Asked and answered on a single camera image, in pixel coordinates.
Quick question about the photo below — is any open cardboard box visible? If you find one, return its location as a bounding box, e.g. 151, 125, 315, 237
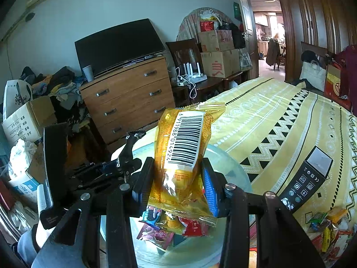
2, 96, 58, 147

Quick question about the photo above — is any white power strip with cables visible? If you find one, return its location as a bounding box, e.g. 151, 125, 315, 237
176, 74, 197, 99

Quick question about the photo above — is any pink snack packet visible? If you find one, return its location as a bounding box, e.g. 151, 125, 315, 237
137, 223, 175, 250

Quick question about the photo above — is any pile of clothes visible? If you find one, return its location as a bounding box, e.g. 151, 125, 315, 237
21, 65, 92, 134

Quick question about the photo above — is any crumpled white plastic bag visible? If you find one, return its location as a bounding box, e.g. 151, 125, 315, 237
8, 139, 38, 180

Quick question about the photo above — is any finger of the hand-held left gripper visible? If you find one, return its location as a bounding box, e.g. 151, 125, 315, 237
71, 158, 144, 192
116, 132, 146, 171

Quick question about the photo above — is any cloth covered round table top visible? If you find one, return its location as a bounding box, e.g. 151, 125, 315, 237
176, 7, 237, 42

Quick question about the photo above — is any black bag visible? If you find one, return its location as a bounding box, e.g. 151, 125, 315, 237
220, 22, 246, 49

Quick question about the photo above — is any printed plastic bag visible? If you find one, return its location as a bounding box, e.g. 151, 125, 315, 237
238, 47, 253, 71

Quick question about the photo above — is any white router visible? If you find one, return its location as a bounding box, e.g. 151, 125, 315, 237
183, 62, 207, 83

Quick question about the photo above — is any small yellow snack packet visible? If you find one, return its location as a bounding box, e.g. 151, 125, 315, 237
164, 211, 183, 233

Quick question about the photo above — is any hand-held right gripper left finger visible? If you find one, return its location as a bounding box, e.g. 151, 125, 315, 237
31, 156, 155, 268

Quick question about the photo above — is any yellow patterned bedspread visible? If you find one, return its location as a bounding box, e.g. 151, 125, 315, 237
110, 77, 357, 268

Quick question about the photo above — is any grey paper cup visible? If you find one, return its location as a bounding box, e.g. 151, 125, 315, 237
82, 65, 94, 82

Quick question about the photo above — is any dark wooden chair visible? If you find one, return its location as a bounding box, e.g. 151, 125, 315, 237
166, 38, 203, 76

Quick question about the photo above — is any pile of snack packets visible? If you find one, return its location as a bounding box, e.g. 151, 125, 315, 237
305, 207, 356, 261

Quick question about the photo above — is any red snack packet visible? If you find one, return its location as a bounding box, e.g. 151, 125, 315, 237
178, 217, 210, 238

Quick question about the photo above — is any red gift bag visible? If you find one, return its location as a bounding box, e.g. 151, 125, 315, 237
199, 18, 219, 32

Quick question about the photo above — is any hanging brown coat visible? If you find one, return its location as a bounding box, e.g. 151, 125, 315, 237
266, 38, 281, 67

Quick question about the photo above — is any black garment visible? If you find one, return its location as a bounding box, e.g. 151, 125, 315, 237
301, 50, 324, 63

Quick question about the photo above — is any red and gold gift box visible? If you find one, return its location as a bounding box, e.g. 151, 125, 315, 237
324, 64, 352, 111

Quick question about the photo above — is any white tote bag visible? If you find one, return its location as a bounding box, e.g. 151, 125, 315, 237
300, 60, 327, 92

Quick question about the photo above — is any dark wooden desk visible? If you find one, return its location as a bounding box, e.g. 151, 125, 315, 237
171, 71, 243, 107

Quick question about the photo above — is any large cardboard box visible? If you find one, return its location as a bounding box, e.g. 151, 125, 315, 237
200, 49, 241, 78

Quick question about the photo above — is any white paper bag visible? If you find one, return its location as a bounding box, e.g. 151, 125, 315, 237
3, 80, 33, 122

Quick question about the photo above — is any black box with icons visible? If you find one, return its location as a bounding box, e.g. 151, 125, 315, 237
279, 146, 334, 211

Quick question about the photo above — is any maroon jacket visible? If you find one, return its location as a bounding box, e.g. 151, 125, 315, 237
333, 44, 357, 115

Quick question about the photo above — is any brown wooden wardrobe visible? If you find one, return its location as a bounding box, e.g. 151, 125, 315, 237
272, 0, 357, 84

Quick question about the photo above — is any yellow snack packet with barcode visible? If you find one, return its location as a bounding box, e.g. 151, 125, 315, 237
147, 102, 226, 226

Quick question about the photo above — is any wooden door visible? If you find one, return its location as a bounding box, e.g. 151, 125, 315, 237
231, 0, 258, 79

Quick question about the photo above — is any black television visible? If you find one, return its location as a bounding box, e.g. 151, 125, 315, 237
74, 19, 166, 79

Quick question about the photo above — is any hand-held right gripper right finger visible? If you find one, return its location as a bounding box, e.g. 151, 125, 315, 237
201, 159, 325, 268

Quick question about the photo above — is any blue and white carton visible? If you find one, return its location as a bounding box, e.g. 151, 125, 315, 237
8, 172, 42, 204

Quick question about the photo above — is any small cardboard box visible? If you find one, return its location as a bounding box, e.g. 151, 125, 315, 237
197, 30, 234, 52

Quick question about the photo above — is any wooden chest of drawers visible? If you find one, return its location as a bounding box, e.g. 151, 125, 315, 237
79, 56, 176, 146

